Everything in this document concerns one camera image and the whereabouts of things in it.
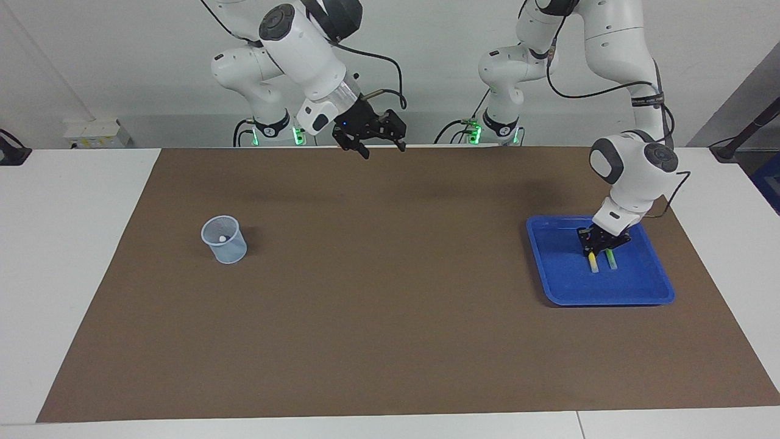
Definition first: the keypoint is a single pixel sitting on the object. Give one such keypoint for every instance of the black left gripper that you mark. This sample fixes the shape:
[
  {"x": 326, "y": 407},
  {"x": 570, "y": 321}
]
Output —
[{"x": 603, "y": 236}]

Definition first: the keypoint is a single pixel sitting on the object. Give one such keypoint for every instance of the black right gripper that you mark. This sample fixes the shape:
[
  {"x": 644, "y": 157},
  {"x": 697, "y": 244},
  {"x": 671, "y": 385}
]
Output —
[{"x": 359, "y": 122}]

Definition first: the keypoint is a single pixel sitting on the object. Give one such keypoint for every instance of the yellow pen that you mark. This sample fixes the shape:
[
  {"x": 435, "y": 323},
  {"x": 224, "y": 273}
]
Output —
[{"x": 592, "y": 264}]

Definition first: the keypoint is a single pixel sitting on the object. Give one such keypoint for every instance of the green pen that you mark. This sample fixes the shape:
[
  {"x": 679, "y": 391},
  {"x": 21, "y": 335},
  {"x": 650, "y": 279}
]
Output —
[{"x": 612, "y": 262}]

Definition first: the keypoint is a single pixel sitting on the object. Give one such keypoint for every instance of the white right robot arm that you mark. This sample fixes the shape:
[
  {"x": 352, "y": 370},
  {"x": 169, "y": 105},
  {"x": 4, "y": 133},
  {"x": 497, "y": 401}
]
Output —
[{"x": 304, "y": 49}]

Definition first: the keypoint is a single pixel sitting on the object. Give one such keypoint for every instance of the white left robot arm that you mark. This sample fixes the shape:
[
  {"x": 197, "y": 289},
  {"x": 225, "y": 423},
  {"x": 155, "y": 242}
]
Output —
[{"x": 634, "y": 171}]

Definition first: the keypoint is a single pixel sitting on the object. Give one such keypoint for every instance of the blue plastic tray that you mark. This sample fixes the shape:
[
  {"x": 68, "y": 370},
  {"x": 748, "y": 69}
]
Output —
[{"x": 634, "y": 286}]

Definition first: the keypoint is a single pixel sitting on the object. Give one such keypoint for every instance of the black stand pole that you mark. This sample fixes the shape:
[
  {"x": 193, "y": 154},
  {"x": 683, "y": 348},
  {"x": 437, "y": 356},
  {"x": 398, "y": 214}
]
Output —
[{"x": 725, "y": 151}]

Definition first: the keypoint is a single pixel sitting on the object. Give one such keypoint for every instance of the brown table mat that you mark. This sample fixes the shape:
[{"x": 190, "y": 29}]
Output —
[{"x": 390, "y": 305}]

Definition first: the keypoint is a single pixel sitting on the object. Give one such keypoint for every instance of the blue crate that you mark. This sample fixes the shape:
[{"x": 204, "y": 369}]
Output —
[{"x": 769, "y": 180}]

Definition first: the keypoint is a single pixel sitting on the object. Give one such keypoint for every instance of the pale blue mesh cup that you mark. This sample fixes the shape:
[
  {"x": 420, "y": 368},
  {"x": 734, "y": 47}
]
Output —
[{"x": 228, "y": 253}]

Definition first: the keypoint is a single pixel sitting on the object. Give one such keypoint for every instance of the white power strip box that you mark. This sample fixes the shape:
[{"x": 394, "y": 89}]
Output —
[{"x": 91, "y": 133}]

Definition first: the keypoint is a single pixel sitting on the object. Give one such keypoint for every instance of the black table clamp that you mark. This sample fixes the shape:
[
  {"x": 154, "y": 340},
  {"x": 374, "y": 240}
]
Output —
[{"x": 12, "y": 155}]

